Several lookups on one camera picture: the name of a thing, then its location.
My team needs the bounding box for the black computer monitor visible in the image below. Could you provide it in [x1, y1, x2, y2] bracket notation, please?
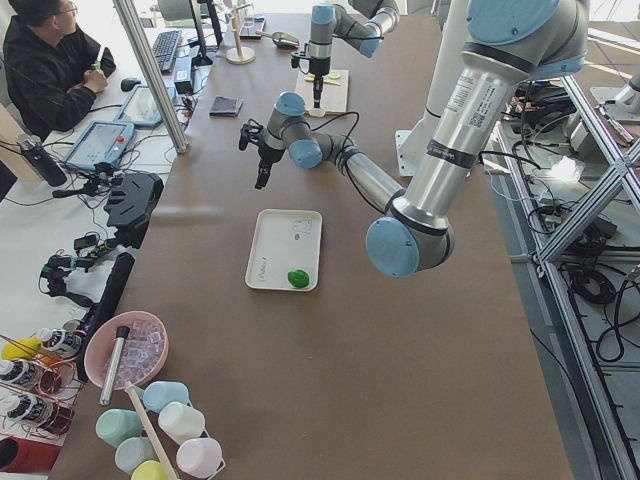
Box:
[187, 0, 224, 67]

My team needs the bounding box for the yellow plastic cup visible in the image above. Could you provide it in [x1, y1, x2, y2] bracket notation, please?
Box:
[130, 460, 168, 480]

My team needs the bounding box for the grey folded cloth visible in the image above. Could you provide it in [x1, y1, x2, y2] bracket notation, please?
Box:
[209, 96, 244, 117]

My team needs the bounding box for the beige rabbit print tray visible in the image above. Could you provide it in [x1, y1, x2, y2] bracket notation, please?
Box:
[245, 209, 323, 292]

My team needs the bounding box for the wooden mug tree stand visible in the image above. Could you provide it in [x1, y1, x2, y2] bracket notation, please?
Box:
[225, 1, 255, 65]

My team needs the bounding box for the bamboo cutting board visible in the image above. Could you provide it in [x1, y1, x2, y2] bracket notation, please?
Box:
[295, 70, 350, 115]

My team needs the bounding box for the green lime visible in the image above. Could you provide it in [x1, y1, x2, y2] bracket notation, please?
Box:
[287, 269, 310, 289]

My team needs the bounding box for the green plastic cup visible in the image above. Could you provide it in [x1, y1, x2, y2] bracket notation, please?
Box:
[95, 409, 143, 448]

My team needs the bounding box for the far blue teach pendant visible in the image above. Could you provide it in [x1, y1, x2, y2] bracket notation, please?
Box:
[114, 84, 162, 129]

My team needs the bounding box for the metal scoop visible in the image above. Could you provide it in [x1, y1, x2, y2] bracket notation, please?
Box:
[257, 31, 300, 50]

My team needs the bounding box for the metal tube in bowl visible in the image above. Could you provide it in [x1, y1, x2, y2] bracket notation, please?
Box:
[99, 326, 130, 407]

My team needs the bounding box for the near blue teach pendant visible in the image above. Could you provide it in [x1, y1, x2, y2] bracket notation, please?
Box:
[61, 121, 135, 171]

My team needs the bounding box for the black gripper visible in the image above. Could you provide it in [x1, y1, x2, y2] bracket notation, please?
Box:
[309, 57, 330, 109]
[255, 144, 285, 189]

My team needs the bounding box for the blue teach pendant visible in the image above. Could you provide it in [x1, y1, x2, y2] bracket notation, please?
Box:
[114, 84, 162, 129]
[61, 121, 135, 171]

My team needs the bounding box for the light blue plastic cup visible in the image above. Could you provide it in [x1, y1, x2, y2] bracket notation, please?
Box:
[114, 437, 157, 475]

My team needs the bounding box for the pink plastic cup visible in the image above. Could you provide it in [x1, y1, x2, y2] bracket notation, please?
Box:
[176, 437, 223, 479]

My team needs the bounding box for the white plastic cup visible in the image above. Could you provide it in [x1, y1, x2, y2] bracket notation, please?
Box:
[158, 402, 206, 445]

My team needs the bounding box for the black keyboard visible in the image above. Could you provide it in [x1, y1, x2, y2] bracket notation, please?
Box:
[152, 30, 182, 74]

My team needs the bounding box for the aluminium frame post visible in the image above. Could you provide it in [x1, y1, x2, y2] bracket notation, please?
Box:
[112, 0, 189, 155]

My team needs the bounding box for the black water bottle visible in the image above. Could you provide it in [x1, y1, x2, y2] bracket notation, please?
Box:
[17, 135, 67, 187]

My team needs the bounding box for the seated person in black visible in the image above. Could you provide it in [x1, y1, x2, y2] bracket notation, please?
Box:
[3, 0, 116, 140]

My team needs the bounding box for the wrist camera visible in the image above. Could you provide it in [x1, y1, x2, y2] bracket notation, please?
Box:
[291, 43, 309, 69]
[238, 118, 264, 151]

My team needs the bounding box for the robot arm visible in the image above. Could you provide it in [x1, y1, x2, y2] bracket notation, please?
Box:
[299, 0, 400, 113]
[239, 1, 589, 277]

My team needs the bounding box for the pink bowl with ice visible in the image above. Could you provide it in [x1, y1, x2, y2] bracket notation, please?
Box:
[84, 311, 169, 390]

